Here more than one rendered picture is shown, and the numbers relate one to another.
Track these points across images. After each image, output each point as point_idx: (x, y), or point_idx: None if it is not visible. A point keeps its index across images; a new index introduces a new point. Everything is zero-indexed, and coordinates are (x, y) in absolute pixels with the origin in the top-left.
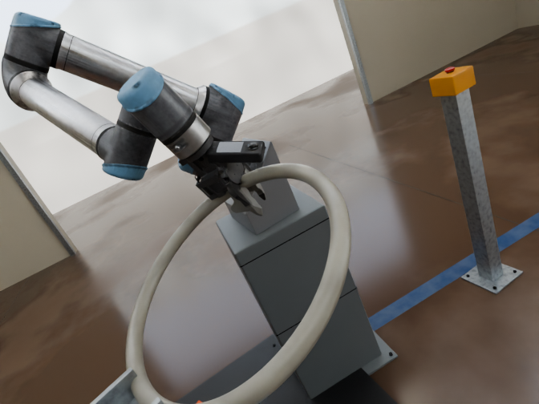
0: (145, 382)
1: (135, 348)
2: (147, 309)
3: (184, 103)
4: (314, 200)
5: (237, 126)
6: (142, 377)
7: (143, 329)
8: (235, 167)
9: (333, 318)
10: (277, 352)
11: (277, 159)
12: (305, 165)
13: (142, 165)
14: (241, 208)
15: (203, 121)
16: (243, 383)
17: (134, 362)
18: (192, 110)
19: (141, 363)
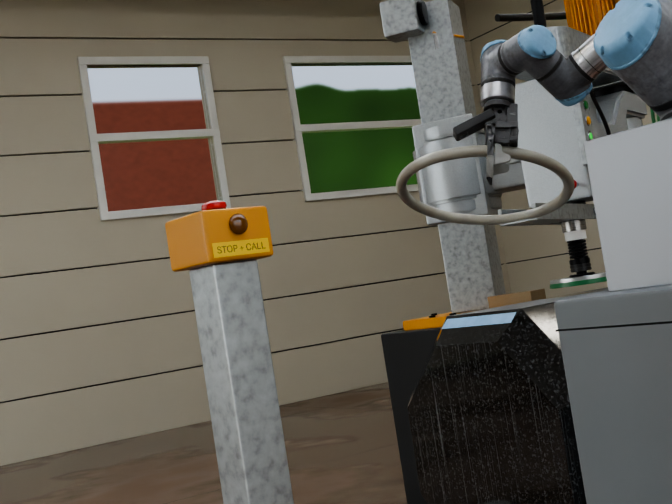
0: (525, 211)
1: (548, 202)
2: (562, 194)
3: (481, 75)
4: (584, 296)
5: (629, 85)
6: (529, 210)
7: (556, 201)
8: (485, 136)
9: None
10: (434, 208)
11: (590, 177)
12: (422, 156)
13: (554, 97)
14: (499, 170)
15: (481, 92)
16: (451, 212)
17: (541, 205)
18: (481, 82)
19: (539, 208)
